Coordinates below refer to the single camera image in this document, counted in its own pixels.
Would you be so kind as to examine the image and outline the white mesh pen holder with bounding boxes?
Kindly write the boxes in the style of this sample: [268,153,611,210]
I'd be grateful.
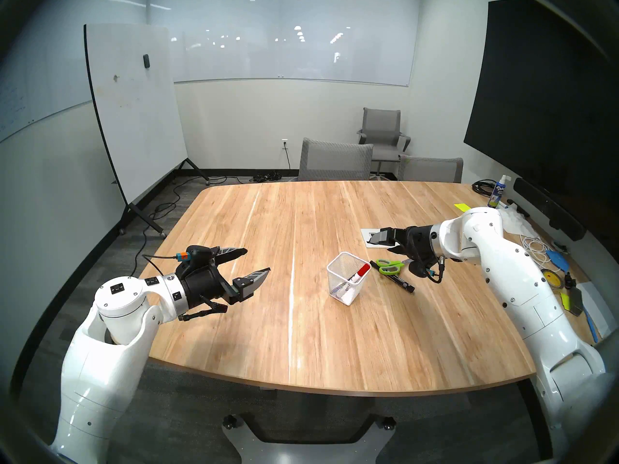
[327,252,372,305]

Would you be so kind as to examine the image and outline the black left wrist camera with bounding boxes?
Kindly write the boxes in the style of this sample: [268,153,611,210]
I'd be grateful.
[176,245,219,270]

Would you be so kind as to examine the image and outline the black soundbar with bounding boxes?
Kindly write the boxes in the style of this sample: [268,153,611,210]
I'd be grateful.
[513,177,587,241]

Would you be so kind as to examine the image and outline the grey armrest office chair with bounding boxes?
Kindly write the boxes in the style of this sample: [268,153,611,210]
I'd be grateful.
[357,107,412,181]

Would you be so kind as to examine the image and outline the plain glass wall whiteboard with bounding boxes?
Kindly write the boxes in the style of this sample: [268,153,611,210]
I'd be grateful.
[147,0,420,87]

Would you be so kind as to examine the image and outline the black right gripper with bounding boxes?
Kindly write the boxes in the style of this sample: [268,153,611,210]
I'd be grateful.
[368,225,439,276]

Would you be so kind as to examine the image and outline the red-capped white marker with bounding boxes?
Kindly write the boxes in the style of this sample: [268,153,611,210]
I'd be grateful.
[335,263,371,297]

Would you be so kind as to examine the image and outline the green-handled scissors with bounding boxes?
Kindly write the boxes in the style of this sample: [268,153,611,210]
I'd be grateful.
[376,258,412,276]

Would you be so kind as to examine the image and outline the large black wall screen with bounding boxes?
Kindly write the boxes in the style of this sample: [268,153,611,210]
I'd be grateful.
[463,0,619,246]

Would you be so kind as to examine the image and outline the flat blue object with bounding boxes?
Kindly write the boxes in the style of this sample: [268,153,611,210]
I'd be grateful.
[545,248,572,274]

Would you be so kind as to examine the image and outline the wall whiteboard with writing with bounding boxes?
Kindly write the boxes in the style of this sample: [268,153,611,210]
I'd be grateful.
[0,0,148,145]

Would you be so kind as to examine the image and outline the rolling whiteboard on stand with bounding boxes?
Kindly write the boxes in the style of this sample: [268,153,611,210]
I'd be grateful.
[84,23,211,237]

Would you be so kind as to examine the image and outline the white charger cable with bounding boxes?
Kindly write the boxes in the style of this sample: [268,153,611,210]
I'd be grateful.
[520,233,557,271]

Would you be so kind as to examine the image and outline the white crumpled tissue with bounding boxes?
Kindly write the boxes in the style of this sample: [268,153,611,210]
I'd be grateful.
[503,208,538,239]

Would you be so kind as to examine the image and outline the dark grey and yellow block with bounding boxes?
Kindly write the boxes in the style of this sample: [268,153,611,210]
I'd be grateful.
[560,289,586,316]

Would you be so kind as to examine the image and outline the silver table outlet panel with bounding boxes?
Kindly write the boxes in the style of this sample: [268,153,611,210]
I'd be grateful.
[360,228,402,249]

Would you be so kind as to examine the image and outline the black permanent marker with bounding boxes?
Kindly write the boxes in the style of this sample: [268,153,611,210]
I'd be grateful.
[369,260,415,293]

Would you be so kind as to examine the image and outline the black right camera cable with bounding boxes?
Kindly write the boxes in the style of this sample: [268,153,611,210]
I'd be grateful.
[426,255,446,284]

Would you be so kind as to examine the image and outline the white paper sheet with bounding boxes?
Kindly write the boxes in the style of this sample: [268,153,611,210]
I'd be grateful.
[575,280,617,338]

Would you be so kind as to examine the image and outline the thin blue stick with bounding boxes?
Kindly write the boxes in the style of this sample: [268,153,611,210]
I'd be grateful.
[583,306,600,343]

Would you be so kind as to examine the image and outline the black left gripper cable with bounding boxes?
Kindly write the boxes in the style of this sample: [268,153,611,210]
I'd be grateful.
[178,301,228,322]

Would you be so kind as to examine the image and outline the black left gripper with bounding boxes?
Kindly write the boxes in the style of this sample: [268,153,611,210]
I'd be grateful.
[177,247,271,309]

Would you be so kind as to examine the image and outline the grey mesh-back chair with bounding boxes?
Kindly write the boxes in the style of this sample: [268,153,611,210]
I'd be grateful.
[398,155,464,184]
[297,138,374,182]

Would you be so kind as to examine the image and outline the long black floor cable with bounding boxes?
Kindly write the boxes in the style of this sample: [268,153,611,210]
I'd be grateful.
[143,175,228,236]

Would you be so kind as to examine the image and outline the whiteboard cleaner spray bottle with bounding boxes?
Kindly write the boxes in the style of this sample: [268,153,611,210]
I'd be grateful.
[487,174,509,209]

